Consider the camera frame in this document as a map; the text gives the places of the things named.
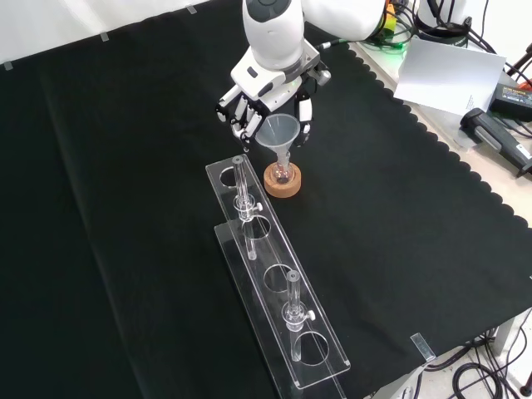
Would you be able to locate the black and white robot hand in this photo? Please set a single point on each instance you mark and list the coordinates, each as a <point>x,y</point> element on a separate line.
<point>266,85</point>

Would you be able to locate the clear plastic funnel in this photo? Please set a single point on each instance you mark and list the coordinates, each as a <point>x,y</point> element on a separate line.
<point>277,131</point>

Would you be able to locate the small glass round-bottom flask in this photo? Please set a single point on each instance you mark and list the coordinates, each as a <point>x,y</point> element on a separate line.
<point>283,174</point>

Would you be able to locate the clear acrylic funnel stand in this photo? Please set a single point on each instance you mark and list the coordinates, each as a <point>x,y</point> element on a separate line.
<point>287,299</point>

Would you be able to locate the grey tape piece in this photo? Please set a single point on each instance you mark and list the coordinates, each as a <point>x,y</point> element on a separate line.
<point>191,9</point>
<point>105,37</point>
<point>8,66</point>

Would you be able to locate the yellow stop button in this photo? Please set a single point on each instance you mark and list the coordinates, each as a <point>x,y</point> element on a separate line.
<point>390,23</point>

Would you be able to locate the pale board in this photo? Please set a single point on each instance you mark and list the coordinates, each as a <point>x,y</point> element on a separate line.
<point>449,75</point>

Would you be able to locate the black cloth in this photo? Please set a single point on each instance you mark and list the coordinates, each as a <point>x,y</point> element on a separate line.
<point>124,208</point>

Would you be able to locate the black and grey handheld device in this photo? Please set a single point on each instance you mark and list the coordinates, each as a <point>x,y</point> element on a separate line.
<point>494,135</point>

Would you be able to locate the black power adapter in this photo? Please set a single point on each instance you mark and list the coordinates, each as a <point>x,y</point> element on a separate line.
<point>513,99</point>

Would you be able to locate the clear tape strip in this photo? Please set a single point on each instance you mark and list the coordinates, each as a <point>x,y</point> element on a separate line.
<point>423,347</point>

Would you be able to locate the grey table leg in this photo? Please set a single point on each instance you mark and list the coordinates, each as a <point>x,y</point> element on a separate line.
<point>508,332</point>

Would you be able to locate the grey metal bracket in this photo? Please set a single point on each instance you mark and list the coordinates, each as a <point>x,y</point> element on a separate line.
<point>399,384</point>

